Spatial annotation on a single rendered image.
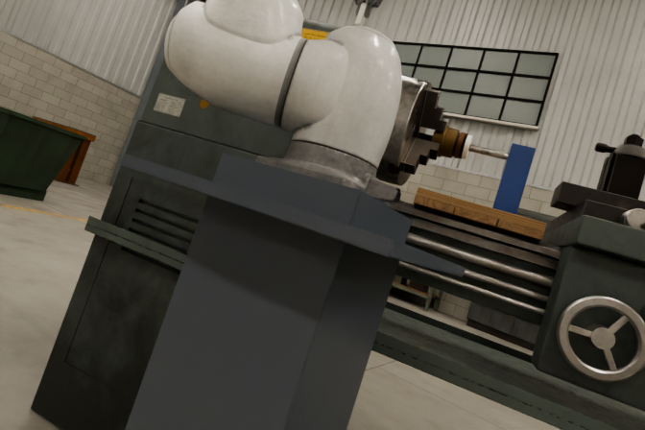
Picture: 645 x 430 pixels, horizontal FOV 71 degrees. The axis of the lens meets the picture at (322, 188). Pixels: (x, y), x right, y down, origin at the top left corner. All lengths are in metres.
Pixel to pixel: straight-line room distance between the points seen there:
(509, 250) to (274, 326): 0.68
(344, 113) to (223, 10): 0.24
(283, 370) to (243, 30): 0.49
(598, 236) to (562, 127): 7.28
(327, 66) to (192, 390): 0.51
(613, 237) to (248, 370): 0.73
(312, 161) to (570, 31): 8.45
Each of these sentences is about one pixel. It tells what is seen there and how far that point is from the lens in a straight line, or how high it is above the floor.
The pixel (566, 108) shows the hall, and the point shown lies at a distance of 8.40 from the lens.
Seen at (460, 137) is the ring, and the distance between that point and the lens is 1.31.
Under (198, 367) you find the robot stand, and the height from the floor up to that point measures 0.49.
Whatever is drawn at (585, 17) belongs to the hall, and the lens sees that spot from 9.15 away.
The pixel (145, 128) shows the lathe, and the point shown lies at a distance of 1.41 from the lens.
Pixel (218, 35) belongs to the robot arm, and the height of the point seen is 0.96.
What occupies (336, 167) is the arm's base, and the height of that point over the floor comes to 0.83.
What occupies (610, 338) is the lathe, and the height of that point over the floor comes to 0.71.
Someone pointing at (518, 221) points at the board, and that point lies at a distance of 1.13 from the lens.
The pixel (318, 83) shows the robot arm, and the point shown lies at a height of 0.94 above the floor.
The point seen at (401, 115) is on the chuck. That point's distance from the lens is 1.22.
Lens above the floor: 0.74
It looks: 5 degrees up
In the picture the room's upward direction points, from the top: 18 degrees clockwise
